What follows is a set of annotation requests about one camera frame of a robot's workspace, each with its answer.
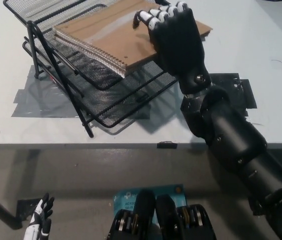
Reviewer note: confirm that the robot left hand black white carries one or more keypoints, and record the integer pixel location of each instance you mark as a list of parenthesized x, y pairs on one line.
[(37, 217)]

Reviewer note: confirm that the black table leg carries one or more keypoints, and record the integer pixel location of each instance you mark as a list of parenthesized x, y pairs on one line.
[(1, 207)]

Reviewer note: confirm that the grey tape patch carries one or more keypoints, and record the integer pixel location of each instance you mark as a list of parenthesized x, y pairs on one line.
[(31, 105)]

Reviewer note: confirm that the teal cardboard box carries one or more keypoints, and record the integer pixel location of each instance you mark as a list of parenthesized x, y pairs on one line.
[(127, 200)]

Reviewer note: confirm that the black tape patch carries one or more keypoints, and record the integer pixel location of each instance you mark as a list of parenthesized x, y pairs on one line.
[(233, 80)]

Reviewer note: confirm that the black mesh file tray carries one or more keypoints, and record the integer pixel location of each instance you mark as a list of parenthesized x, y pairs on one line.
[(121, 97)]

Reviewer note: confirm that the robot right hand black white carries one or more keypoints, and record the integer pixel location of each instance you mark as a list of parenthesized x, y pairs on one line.
[(181, 45)]

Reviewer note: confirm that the brown spiral notebook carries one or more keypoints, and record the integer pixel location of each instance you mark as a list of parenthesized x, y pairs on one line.
[(106, 42)]

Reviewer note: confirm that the robot left body block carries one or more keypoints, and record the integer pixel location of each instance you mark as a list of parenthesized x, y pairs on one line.
[(143, 207)]

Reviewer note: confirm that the black floor plate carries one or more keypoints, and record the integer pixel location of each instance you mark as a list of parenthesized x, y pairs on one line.
[(27, 207)]

